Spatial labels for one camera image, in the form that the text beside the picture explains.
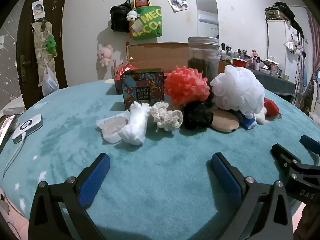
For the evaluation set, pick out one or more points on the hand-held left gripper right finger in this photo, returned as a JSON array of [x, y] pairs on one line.
[[225, 175]]

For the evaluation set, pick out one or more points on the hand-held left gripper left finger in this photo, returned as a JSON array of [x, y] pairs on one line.
[[96, 177]]

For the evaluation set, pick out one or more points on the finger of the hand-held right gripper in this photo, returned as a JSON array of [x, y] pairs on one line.
[[310, 141], [282, 153]]

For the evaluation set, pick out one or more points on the white fluffy plush charm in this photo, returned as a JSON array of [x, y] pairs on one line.
[[261, 116]]

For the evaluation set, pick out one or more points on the blue cloth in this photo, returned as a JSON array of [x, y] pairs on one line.
[[247, 122]]

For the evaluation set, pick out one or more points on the red knitted hat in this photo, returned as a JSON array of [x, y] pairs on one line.
[[271, 107]]

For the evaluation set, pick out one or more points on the beige powder puff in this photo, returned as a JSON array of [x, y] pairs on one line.
[[223, 122]]

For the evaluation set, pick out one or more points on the clear packet with grey pad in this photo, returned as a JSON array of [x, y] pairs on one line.
[[112, 127]]

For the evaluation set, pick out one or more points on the black scrunchie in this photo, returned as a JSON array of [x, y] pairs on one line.
[[197, 117]]

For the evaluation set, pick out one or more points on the white towel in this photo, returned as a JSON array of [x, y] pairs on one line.
[[135, 125]]

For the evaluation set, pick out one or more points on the white mesh bath pouf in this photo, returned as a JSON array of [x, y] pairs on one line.
[[237, 87]]

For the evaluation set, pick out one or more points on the cream crochet scrunchie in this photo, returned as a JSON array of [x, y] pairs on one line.
[[165, 116]]

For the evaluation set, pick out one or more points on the red mesh bath pouf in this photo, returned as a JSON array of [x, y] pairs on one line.
[[186, 85]]

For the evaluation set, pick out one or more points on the red-lined cardboard box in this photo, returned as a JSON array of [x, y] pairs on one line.
[[155, 55]]

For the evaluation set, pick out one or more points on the table with dark cloth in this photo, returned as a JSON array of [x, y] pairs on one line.
[[275, 82]]

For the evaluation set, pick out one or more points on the white power bank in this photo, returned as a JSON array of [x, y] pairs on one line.
[[27, 127]]

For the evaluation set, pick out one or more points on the pink bed sheet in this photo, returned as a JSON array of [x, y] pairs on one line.
[[15, 218]]

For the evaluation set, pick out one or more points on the cluttered side table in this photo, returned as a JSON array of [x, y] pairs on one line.
[[252, 60]]

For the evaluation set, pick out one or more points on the patterned book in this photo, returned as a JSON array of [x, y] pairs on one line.
[[7, 127]]

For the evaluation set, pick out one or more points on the patterned tin box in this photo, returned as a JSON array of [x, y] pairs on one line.
[[142, 85]]

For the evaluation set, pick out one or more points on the white cabinet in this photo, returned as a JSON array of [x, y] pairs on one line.
[[277, 42]]

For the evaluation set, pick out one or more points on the clear plastic bag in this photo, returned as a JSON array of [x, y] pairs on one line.
[[50, 82]]

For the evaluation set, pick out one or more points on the large glass jar metal lid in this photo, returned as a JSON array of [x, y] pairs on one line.
[[203, 55]]

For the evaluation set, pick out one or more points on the pink plush toy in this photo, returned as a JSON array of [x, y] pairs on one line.
[[104, 55]]

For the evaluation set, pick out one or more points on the brown door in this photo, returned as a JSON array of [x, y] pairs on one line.
[[60, 55]]

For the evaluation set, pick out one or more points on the beige hanging fabric organizer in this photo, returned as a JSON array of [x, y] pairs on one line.
[[41, 50]]

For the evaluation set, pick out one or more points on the green plush toy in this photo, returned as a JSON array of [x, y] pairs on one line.
[[51, 43]]

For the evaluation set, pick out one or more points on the black bag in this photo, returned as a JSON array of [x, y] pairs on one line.
[[118, 17]]

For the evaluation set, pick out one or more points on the green tote bag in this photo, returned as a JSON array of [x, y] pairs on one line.
[[147, 22]]

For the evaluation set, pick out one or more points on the picture on door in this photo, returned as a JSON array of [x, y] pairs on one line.
[[38, 8]]

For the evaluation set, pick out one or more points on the red framed card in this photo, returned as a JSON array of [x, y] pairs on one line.
[[141, 0]]

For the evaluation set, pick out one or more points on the wall mirror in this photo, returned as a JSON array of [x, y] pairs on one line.
[[207, 7]]

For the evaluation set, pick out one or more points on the wall photo print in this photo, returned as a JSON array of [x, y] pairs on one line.
[[176, 1]]

